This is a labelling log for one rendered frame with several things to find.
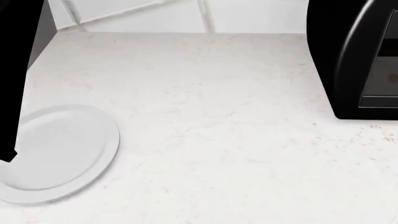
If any white round plate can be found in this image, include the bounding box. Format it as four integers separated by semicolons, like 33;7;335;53
0;103;121;206

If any black countertop oven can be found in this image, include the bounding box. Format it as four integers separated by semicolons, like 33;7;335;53
306;0;398;121

